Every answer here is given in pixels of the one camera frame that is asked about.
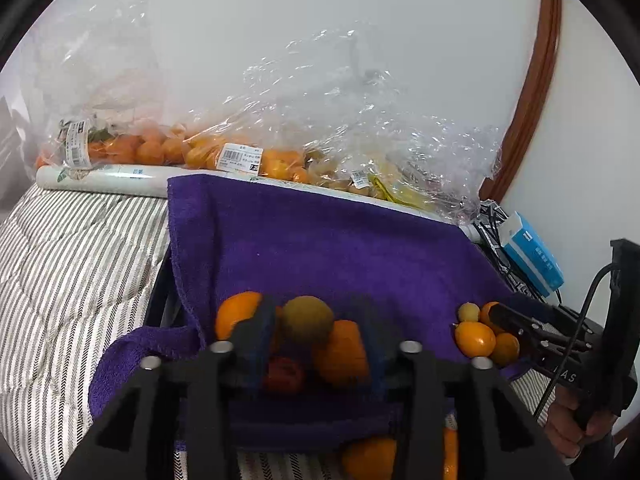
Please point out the kiwi fruit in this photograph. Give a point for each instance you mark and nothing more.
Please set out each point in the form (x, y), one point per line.
(306, 319)

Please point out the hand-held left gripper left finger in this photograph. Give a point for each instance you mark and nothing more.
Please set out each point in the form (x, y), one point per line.
(264, 345)

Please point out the brown wooden door frame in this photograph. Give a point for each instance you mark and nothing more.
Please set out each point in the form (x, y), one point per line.
(542, 75)

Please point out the small mandarin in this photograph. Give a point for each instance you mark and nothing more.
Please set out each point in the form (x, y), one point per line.
(487, 316)
(475, 338)
(505, 349)

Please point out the person's right hand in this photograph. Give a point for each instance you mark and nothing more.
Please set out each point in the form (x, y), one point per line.
(562, 422)

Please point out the small yellow-green fruit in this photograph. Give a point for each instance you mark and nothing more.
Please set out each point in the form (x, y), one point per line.
(469, 311)

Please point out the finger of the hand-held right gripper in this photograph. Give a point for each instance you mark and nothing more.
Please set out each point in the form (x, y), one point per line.
(545, 350)
(525, 322)

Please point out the large orange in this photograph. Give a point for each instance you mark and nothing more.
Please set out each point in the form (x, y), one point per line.
(450, 455)
(235, 312)
(342, 355)
(370, 457)

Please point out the blue tissue pack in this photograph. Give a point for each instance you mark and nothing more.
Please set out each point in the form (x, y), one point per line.
(530, 255)

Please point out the red tomato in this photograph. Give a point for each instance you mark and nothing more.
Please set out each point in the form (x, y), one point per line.
(284, 375)

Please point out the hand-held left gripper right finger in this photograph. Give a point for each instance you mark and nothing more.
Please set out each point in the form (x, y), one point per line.
(372, 345)

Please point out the purple towel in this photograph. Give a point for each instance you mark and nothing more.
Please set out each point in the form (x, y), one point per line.
(325, 240)

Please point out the clear bag of oranges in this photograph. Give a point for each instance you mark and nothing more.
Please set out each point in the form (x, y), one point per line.
(280, 160)

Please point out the clear bag of yellow fruit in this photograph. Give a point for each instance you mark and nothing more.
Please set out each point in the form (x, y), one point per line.
(400, 190)

